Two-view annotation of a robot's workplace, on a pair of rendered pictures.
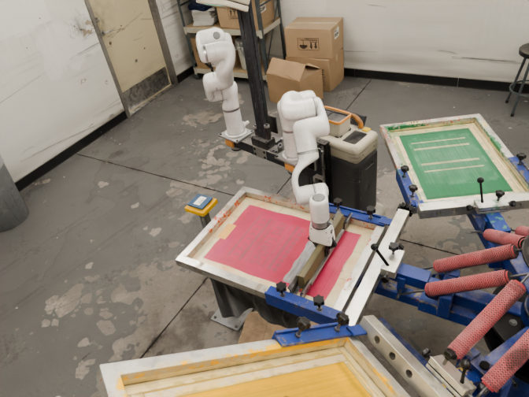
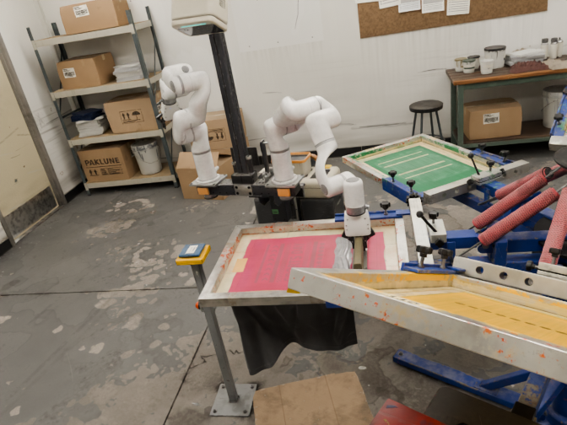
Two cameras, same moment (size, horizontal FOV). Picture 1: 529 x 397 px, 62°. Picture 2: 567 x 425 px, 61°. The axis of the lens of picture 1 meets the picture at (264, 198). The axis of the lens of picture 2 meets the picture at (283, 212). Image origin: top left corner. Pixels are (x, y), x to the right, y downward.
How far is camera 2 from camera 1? 0.79 m
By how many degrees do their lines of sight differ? 23
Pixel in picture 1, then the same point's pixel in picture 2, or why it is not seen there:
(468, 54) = (364, 123)
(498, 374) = not seen: outside the picture
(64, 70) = not seen: outside the picture
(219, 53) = (195, 81)
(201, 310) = (194, 410)
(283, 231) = (304, 250)
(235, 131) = (209, 174)
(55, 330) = not seen: outside the picture
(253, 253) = (283, 273)
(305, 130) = (321, 119)
